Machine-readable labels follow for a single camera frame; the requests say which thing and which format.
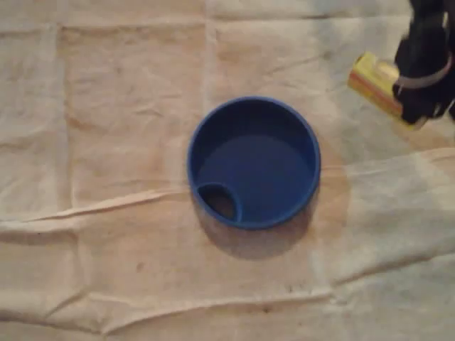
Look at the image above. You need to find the yellow wooden block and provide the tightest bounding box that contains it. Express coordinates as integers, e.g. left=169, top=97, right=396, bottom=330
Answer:
left=346, top=51, right=426, bottom=133

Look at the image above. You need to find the blue round plastic bowl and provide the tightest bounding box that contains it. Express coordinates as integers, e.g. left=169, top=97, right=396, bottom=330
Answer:
left=187, top=94, right=323, bottom=231

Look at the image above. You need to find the white wrinkled table cloth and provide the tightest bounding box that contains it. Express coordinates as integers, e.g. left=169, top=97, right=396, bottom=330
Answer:
left=0, top=0, right=455, bottom=341

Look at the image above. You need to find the grey cable loop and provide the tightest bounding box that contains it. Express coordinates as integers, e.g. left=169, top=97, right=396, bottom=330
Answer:
left=393, top=53, right=454, bottom=90

